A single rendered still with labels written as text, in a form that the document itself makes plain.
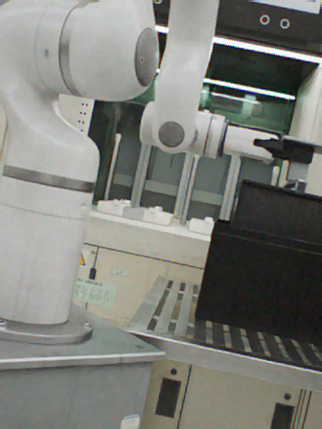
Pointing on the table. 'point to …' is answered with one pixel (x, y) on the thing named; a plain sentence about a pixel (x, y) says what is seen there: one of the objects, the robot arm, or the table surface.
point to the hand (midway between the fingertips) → (301, 154)
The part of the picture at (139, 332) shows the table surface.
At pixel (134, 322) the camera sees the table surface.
